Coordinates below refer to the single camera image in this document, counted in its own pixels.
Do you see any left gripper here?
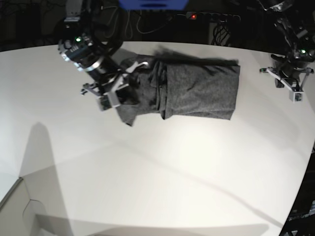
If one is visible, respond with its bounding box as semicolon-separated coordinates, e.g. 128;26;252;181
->
259;67;314;93

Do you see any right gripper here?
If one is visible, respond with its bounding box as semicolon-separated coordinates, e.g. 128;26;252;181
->
80;61;149;103

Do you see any grey long-sleeve t-shirt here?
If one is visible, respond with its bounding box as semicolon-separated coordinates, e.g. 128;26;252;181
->
116;50;241;126

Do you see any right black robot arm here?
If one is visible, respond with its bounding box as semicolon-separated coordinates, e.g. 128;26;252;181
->
58;0;146;108

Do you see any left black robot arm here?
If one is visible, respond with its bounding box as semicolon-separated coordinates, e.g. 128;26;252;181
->
259;0;315;101

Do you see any blue plastic panel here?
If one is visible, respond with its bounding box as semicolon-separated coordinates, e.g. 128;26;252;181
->
119;0;188;10

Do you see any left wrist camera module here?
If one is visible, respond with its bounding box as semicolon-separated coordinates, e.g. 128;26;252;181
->
289;91;304;103

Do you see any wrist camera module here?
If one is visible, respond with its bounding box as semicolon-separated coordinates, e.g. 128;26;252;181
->
289;91;304;103
97;94;121;111

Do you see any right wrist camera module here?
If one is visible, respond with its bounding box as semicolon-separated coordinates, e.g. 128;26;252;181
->
97;94;121;111

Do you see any white looped cable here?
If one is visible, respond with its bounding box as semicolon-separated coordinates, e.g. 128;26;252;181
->
123;5;173;39

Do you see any black power strip red switch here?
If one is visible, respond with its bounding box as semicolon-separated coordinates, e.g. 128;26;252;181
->
185;11;241;23

